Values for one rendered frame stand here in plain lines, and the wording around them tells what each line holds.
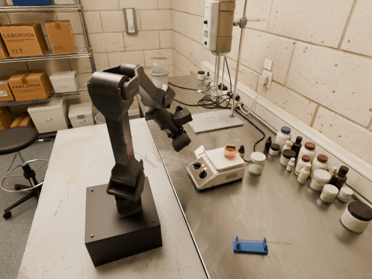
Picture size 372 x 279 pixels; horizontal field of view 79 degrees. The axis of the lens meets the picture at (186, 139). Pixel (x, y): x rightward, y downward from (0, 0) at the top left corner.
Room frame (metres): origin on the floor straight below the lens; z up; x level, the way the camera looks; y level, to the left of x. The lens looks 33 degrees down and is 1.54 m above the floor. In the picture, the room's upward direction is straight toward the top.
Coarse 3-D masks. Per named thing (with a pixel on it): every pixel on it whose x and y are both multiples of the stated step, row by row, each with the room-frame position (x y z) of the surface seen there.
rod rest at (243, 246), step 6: (264, 240) 0.38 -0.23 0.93; (234, 246) 0.38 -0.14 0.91; (240, 246) 0.38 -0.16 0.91; (246, 246) 0.38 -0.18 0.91; (252, 246) 0.38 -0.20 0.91; (258, 246) 0.38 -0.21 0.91; (264, 246) 0.37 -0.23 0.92; (252, 252) 0.36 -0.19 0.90; (258, 252) 0.36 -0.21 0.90; (264, 252) 0.36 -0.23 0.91
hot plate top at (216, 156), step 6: (210, 150) 0.75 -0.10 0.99; (216, 150) 0.75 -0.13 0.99; (222, 150) 0.75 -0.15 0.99; (210, 156) 0.71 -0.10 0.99; (216, 156) 0.71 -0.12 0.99; (222, 156) 0.71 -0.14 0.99; (216, 162) 0.67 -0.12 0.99; (222, 162) 0.67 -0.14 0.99; (228, 162) 0.67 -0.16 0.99; (234, 162) 0.67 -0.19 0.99; (240, 162) 0.67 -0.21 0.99; (216, 168) 0.64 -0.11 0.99; (222, 168) 0.64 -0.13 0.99
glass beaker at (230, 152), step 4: (228, 140) 0.73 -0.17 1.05; (232, 140) 0.73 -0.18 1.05; (236, 140) 0.72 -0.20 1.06; (232, 144) 0.73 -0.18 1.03; (236, 144) 0.72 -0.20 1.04; (224, 148) 0.71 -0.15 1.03; (228, 148) 0.69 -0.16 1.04; (232, 148) 0.68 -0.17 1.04; (236, 148) 0.69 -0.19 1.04; (224, 152) 0.70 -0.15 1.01; (228, 152) 0.69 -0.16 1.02; (232, 152) 0.68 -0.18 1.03; (236, 152) 0.70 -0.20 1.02; (224, 156) 0.70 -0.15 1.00; (228, 156) 0.69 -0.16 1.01; (232, 156) 0.68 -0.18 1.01
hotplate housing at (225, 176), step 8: (208, 160) 0.71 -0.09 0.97; (232, 168) 0.66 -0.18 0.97; (240, 168) 0.66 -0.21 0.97; (192, 176) 0.66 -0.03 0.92; (216, 176) 0.63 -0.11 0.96; (224, 176) 0.64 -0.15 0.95; (232, 176) 0.65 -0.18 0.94; (240, 176) 0.66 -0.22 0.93; (200, 184) 0.61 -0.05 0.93; (208, 184) 0.61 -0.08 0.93; (216, 184) 0.63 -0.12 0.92
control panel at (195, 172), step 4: (200, 160) 0.72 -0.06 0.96; (204, 160) 0.71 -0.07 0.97; (192, 164) 0.72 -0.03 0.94; (204, 164) 0.69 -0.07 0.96; (192, 168) 0.70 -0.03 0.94; (200, 168) 0.68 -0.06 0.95; (208, 168) 0.66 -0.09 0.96; (192, 172) 0.68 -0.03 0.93; (196, 172) 0.67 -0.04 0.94; (208, 172) 0.65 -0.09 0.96; (212, 172) 0.64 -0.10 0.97; (196, 176) 0.65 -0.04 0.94; (208, 176) 0.63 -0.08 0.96; (196, 180) 0.63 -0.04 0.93; (200, 180) 0.62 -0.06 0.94; (204, 180) 0.62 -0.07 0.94
